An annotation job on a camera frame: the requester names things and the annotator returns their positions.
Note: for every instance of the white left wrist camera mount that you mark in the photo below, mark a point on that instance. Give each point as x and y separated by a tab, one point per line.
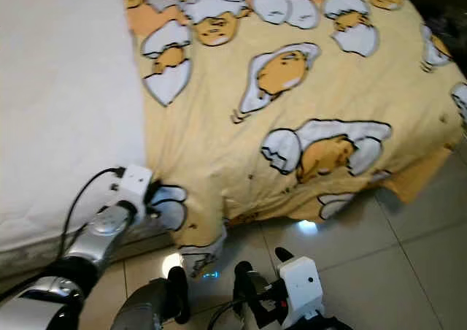
135	182

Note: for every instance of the yellow egg-print blanket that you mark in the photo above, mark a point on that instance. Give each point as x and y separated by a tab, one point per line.
336	89

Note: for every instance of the white quilted mattress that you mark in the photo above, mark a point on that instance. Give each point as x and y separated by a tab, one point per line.
58	89

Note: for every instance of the silver left robot leg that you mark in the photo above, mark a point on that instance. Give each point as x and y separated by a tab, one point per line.
146	308

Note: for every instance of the silver robot leg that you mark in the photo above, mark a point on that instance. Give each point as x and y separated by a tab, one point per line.
241	290
146	308

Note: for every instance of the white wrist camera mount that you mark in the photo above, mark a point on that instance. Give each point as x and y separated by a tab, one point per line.
135	182
303	286

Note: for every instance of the silver right robot leg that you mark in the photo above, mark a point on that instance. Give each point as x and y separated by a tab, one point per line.
241	290

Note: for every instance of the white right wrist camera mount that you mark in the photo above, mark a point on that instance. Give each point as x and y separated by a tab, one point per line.
303	286

